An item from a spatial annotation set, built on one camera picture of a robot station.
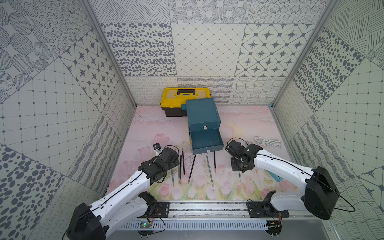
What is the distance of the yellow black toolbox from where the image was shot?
1.03 meters

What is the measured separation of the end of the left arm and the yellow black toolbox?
0.43 meters

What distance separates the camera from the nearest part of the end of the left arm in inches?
21.9
